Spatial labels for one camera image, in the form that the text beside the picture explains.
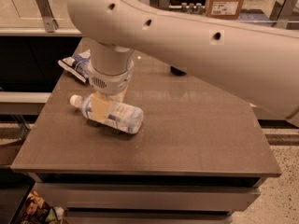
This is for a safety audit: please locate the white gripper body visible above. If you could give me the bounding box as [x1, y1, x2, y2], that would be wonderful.
[88, 61, 134, 95]

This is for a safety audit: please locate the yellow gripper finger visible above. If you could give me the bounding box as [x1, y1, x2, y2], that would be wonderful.
[91, 92, 110, 123]
[110, 89, 127, 103]

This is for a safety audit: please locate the clear plastic water bottle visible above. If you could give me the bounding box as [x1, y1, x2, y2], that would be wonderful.
[70, 95, 144, 134]

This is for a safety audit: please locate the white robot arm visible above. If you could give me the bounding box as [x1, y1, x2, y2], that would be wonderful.
[67, 0, 299, 126]

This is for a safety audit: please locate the blue and white snack bag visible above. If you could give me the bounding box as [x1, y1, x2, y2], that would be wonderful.
[58, 50, 91, 84]

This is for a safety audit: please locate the blue Pepsi can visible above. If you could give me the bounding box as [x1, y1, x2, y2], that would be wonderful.
[170, 66, 186, 77]

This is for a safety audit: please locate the colourful snack bag on floor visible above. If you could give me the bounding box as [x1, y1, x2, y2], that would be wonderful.
[16, 190, 66, 224]

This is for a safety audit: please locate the cardboard box with label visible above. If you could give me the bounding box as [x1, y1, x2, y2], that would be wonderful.
[205, 0, 244, 20]

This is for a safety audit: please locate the left metal glass bracket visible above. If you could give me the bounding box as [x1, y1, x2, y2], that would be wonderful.
[36, 0, 59, 33]

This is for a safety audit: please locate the right metal glass bracket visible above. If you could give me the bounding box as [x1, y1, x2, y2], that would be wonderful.
[269, 0, 299, 30]

